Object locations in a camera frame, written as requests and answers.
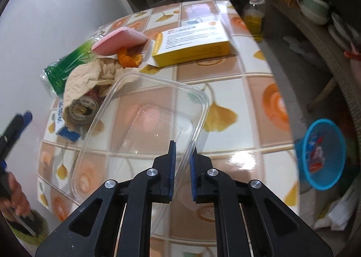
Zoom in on beige paper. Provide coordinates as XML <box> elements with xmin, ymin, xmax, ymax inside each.
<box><xmin>63</xmin><ymin>57</ymin><xmax>125</xmax><ymax>108</ymax></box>

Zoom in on blue white carton box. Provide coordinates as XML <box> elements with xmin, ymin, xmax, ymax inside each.
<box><xmin>54</xmin><ymin>97</ymin><xmax>80</xmax><ymax>142</ymax></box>

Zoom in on stacked white plates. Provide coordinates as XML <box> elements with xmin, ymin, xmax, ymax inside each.
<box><xmin>328</xmin><ymin>11</ymin><xmax>354</xmax><ymax>50</ymax></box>

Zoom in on blue white snack bag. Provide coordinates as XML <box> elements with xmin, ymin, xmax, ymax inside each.
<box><xmin>307</xmin><ymin>132</ymin><xmax>322</xmax><ymax>156</ymax></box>

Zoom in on red squirrel snack bag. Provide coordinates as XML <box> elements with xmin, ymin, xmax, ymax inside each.
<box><xmin>308</xmin><ymin>144</ymin><xmax>325</xmax><ymax>173</ymax></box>

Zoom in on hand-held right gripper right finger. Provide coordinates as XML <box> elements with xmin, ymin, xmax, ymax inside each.
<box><xmin>190</xmin><ymin>148</ymin><xmax>333</xmax><ymax>257</ymax></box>

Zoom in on pink sponge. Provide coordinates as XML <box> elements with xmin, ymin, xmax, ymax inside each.
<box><xmin>91</xmin><ymin>27</ymin><xmax>149</xmax><ymax>56</ymax></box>

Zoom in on person's left forearm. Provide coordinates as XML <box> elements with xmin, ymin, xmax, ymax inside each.
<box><xmin>8</xmin><ymin>208</ymin><xmax>51</xmax><ymax>247</ymax></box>

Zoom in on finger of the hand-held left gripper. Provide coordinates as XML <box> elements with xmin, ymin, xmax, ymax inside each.
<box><xmin>0</xmin><ymin>111</ymin><xmax>33</xmax><ymax>161</ymax></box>

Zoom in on ginkgo pattern tablecloth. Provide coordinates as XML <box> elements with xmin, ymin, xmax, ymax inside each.
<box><xmin>37</xmin><ymin>0</ymin><xmax>300</xmax><ymax>257</ymax></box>

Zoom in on clear plastic container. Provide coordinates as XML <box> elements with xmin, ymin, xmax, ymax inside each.
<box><xmin>71</xmin><ymin>72</ymin><xmax>210</xmax><ymax>204</ymax></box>

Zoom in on yellow white box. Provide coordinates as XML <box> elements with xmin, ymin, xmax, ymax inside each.
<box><xmin>150</xmin><ymin>20</ymin><xmax>238</xmax><ymax>67</ymax></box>

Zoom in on green plastic bottle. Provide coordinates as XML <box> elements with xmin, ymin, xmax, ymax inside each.
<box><xmin>41</xmin><ymin>35</ymin><xmax>102</xmax><ymax>97</ymax></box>

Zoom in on orange peel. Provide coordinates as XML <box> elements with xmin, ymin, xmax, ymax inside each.
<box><xmin>117</xmin><ymin>47</ymin><xmax>143</xmax><ymax>69</ymax></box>

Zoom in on cooking oil bottle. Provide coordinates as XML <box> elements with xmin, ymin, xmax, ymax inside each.
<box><xmin>243</xmin><ymin>0</ymin><xmax>266</xmax><ymax>43</ymax></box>

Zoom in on red cartoon drink can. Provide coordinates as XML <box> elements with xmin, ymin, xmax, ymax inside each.
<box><xmin>66</xmin><ymin>90</ymin><xmax>100</xmax><ymax>127</ymax></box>

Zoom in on blue plastic basket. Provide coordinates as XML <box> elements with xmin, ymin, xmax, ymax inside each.
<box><xmin>294</xmin><ymin>119</ymin><xmax>347</xmax><ymax>190</ymax></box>

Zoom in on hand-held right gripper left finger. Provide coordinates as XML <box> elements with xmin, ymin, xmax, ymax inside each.
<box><xmin>35</xmin><ymin>141</ymin><xmax>177</xmax><ymax>257</ymax></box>

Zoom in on white plastic bag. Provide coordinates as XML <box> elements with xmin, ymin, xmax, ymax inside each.
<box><xmin>314</xmin><ymin>186</ymin><xmax>359</xmax><ymax>233</ymax></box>

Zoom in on stacked green bowls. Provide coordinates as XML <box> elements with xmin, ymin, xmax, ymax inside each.
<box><xmin>300</xmin><ymin>0</ymin><xmax>331</xmax><ymax>25</ymax></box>

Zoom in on person's left hand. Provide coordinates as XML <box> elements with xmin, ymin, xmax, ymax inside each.
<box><xmin>0</xmin><ymin>174</ymin><xmax>31</xmax><ymax>218</ymax></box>

